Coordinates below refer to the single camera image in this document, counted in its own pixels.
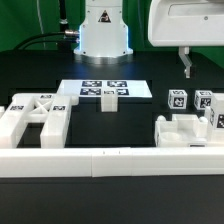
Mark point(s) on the white U-shaped obstacle fence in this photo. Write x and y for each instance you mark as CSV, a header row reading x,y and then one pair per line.
x,y
107,144

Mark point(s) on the white marker base plate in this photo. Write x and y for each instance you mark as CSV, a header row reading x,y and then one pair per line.
x,y
95,88

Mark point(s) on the white tagged cube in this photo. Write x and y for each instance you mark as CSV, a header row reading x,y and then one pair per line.
x,y
177,99
202,99

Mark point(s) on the white tagged cube left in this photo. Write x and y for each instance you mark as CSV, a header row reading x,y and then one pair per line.
x,y
177,99

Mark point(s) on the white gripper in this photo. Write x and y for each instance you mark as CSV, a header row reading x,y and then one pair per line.
x,y
186,23

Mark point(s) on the white chair seat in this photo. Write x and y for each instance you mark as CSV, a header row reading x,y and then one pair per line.
x,y
183,130

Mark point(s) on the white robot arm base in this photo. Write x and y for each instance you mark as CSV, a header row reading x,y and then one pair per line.
x,y
103,35

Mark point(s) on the white tagged cube right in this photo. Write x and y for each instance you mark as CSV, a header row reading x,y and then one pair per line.
x,y
202,99

